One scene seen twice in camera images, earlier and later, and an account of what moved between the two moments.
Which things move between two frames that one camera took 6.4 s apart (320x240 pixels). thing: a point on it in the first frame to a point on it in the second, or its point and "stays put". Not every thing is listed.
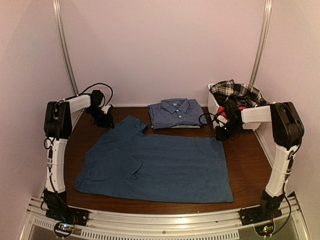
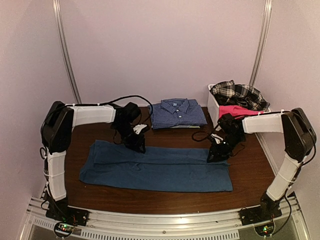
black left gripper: x=106 y=123 to x=135 y=145
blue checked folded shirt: x=176 y=112 stays put
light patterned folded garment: x=186 y=126 stays put
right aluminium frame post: x=262 y=42 stays put
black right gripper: x=220 y=136 to x=219 y=156
